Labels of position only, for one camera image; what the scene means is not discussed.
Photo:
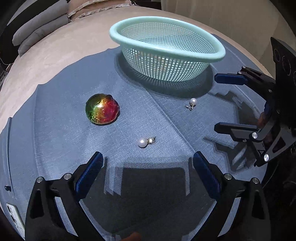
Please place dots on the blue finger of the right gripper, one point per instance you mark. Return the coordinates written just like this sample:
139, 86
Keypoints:
238, 132
233, 79

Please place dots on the beige ruffled pillow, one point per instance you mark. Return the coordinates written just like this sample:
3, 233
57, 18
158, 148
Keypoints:
97, 12
80, 6

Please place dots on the blue grey cloth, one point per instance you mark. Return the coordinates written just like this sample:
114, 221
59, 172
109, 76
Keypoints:
154, 190

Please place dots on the person's right hand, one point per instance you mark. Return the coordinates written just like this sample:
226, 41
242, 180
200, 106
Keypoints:
264, 116

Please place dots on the lower grey pillow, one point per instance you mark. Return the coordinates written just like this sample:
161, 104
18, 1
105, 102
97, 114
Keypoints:
41, 32

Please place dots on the iridescent glass dome paperweight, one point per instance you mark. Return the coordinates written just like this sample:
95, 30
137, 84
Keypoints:
102, 109

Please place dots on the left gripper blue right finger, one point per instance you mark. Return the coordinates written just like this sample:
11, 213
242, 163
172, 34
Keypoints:
224, 188

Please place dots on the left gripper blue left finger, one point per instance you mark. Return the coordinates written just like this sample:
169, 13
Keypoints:
71, 190

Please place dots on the beige bed blanket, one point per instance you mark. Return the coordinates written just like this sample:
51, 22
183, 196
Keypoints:
72, 42

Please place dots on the upper grey pillow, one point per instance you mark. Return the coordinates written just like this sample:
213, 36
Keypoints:
51, 12

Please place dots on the small dark blue cap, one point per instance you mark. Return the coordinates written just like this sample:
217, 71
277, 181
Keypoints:
7, 188

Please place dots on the mint green plastic basket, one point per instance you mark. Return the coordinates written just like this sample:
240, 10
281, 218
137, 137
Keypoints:
166, 49

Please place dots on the grey pillow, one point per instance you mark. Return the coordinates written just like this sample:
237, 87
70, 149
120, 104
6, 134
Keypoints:
41, 32
51, 12

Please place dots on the pearl earring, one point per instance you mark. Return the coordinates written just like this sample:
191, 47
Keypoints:
192, 104
144, 142

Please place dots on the lower beige ruffled pillow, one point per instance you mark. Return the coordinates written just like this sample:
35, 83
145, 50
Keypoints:
97, 12

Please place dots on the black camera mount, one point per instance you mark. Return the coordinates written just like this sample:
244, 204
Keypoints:
284, 59

